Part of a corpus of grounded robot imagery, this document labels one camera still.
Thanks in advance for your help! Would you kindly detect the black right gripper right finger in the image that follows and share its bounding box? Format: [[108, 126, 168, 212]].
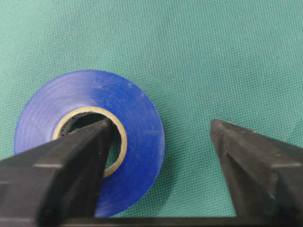
[[210, 119, 303, 220]]

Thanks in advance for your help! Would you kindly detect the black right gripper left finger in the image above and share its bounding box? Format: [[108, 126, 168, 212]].
[[0, 118, 114, 227]]

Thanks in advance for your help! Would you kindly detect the blue tape roll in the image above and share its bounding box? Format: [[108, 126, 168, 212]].
[[14, 70, 165, 218]]

